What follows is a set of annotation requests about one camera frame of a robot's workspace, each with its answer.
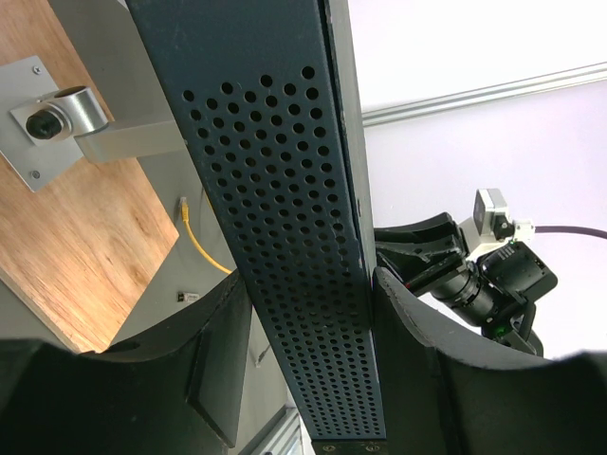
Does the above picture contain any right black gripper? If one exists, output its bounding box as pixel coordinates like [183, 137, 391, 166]
[374, 212, 503, 327]

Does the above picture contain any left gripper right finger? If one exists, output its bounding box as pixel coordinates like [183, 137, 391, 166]
[373, 268, 606, 454]

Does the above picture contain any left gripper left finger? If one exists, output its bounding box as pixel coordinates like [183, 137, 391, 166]
[1, 274, 251, 454]

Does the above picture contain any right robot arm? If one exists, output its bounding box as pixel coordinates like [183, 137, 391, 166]
[374, 212, 558, 356]

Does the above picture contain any silver SFP module upper right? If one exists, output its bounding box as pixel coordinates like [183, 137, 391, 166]
[177, 292, 200, 304]

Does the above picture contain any wooden board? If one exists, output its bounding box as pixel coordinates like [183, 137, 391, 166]
[1, 1, 178, 352]

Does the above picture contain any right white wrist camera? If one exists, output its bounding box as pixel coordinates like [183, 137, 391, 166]
[459, 189, 536, 261]

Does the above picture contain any yellow ethernet cable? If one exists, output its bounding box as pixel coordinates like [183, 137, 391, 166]
[177, 195, 234, 275]

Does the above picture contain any dark teal network switch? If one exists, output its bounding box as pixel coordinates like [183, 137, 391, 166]
[128, 1, 388, 454]

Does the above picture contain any metal bracket on board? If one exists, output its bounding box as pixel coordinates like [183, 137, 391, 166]
[1, 56, 186, 192]

